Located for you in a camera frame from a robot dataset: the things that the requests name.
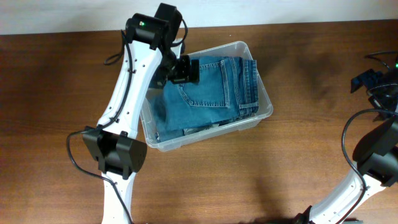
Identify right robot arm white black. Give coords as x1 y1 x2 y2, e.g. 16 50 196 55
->
292 63 397 223

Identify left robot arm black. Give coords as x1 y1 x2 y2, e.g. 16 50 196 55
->
82 3 200 223

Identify dark blue jeans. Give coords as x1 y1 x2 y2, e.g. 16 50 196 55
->
149 57 259 142

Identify clear plastic storage container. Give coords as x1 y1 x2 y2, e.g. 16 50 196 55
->
140 41 274 152

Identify light grey jeans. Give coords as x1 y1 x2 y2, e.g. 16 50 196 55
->
183 123 226 136

